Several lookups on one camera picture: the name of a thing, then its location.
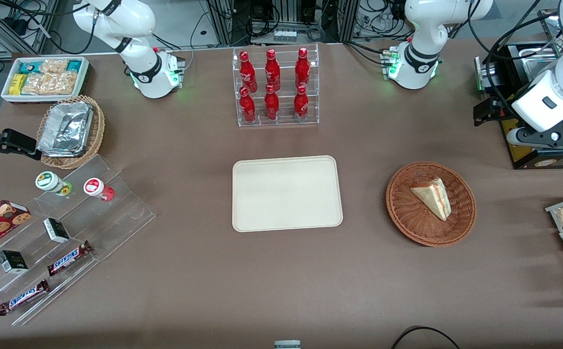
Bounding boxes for triangular sandwich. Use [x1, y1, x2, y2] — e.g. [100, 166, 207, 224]
[410, 178, 452, 222]

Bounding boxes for light tan wicker basket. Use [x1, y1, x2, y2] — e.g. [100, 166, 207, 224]
[36, 95, 106, 170]

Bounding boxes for brown round wicker basket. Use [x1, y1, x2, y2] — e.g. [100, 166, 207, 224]
[386, 161, 477, 248]

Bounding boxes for cream plastic tray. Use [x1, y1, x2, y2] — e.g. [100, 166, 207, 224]
[232, 155, 344, 233]

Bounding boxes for green label white-lid cup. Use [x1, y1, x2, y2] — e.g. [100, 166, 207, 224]
[35, 171, 73, 197]

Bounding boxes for silver foil packets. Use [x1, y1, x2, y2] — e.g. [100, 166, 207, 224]
[37, 101, 94, 158]

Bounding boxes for stainless steel pan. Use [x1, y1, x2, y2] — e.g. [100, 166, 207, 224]
[507, 44, 563, 83]

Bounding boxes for black machine with yellow panel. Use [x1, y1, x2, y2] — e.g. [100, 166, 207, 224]
[474, 41, 563, 170]

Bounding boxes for clear bag of cookies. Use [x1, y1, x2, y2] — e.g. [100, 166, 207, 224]
[21, 72, 78, 96]
[39, 59, 70, 74]

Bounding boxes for red label white-lid cup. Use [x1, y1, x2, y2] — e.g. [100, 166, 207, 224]
[83, 177, 115, 202]

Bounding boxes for small black carton box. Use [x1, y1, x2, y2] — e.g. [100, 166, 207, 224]
[0, 250, 30, 275]
[43, 218, 72, 244]

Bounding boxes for white plastic snack bin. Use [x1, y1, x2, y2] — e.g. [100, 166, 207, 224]
[0, 56, 91, 105]

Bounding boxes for clear acrylic stepped display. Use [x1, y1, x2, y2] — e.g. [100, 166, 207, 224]
[0, 155, 156, 326]

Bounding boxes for Snickers chocolate bar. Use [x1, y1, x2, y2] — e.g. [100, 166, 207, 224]
[0, 278, 51, 317]
[46, 240, 94, 277]

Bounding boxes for red cola bottle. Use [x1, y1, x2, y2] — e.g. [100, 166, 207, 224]
[265, 48, 282, 92]
[264, 84, 280, 121]
[239, 86, 257, 123]
[293, 85, 310, 122]
[239, 51, 258, 93]
[295, 47, 311, 90]

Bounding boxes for clear acrylic bottle rack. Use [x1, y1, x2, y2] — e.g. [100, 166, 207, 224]
[232, 43, 320, 128]

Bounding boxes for white power strip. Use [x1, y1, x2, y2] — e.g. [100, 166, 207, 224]
[272, 28, 298, 44]

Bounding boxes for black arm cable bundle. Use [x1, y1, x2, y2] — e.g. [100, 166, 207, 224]
[466, 0, 561, 116]

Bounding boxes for aluminium frame post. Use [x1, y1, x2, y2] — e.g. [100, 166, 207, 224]
[208, 0, 237, 48]
[339, 0, 361, 44]

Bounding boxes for black cable loop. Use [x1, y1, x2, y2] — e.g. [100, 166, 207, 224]
[390, 325, 462, 349]

